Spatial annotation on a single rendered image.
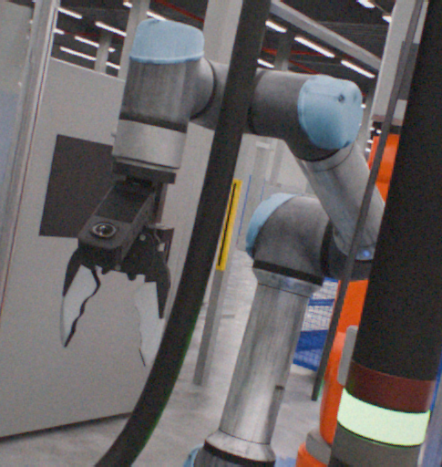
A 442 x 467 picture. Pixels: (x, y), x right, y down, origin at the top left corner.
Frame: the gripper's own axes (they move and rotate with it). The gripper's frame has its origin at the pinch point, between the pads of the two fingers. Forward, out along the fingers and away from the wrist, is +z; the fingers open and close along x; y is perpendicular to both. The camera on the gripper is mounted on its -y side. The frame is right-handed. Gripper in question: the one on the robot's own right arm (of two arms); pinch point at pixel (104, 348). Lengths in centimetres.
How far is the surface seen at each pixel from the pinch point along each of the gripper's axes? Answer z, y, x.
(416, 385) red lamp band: -15, -52, -26
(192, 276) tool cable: -17, -56, -18
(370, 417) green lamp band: -13, -52, -24
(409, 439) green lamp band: -13, -52, -26
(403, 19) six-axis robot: -118, 346, -31
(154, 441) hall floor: 148, 388, 62
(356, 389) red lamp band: -14, -52, -24
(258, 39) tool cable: -25, -56, -18
